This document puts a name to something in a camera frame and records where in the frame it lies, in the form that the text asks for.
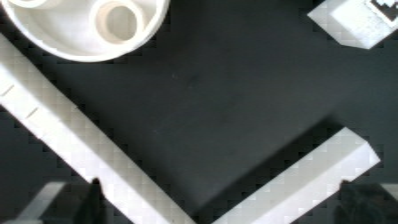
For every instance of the white stool leg with tag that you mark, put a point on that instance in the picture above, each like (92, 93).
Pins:
(359, 21)

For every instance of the white front fence bar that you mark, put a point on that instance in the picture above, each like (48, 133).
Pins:
(60, 126)

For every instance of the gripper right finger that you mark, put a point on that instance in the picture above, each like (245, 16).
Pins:
(368, 203)

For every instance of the white right fence bar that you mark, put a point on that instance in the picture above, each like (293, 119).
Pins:
(307, 182)

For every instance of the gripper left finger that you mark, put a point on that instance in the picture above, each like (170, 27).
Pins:
(66, 204)

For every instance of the white round stool seat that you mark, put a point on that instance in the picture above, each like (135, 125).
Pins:
(87, 30)

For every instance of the white fence bar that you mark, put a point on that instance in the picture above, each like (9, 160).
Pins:
(307, 182)
(60, 126)

